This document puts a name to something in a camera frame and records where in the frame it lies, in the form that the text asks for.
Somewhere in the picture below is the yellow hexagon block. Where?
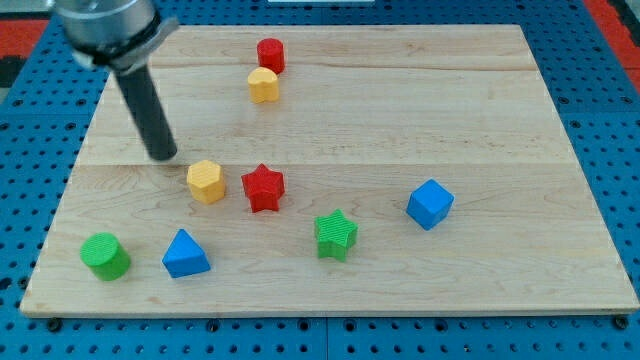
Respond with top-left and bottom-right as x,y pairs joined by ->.
187,160 -> 226,204

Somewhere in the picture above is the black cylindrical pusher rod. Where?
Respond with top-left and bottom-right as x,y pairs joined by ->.
116,65 -> 177,161

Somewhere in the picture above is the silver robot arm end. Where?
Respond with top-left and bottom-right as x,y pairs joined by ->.
48,0 -> 179,74

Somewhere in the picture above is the green star block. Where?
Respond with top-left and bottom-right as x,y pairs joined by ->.
314,209 -> 358,262

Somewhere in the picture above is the red star block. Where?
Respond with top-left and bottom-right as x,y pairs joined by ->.
241,164 -> 285,213

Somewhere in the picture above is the wooden board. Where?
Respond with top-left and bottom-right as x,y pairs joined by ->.
20,25 -> 639,318

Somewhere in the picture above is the blue cube block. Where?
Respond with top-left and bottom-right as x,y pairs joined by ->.
406,179 -> 455,231

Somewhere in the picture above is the red cylinder block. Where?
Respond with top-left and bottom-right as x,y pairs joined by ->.
256,38 -> 286,74

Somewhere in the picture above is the blue triangle block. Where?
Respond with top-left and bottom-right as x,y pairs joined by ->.
162,229 -> 211,278

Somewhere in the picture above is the green cylinder block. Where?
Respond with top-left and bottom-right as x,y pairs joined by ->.
79,232 -> 131,281

